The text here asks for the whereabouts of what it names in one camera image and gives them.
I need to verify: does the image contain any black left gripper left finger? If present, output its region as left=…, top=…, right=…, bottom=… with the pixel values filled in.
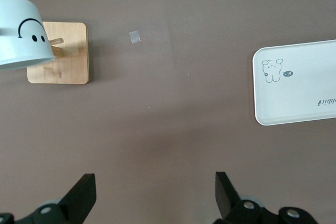
left=15, top=173, right=97, bottom=224

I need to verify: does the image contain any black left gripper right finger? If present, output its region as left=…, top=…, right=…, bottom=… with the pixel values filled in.
left=214, top=171, right=320, bottom=224

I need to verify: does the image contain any white smiley face mug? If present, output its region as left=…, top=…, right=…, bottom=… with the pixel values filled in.
left=0, top=0, right=56, bottom=71

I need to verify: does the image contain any white rabbit print tray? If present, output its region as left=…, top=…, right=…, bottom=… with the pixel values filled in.
left=252, top=39, right=336, bottom=126

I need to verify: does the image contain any wooden mug stand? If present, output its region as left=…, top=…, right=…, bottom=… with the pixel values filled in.
left=27, top=21, right=90, bottom=85

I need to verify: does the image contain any small clear tape piece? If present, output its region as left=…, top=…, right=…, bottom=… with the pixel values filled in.
left=129, top=30, right=142, bottom=44

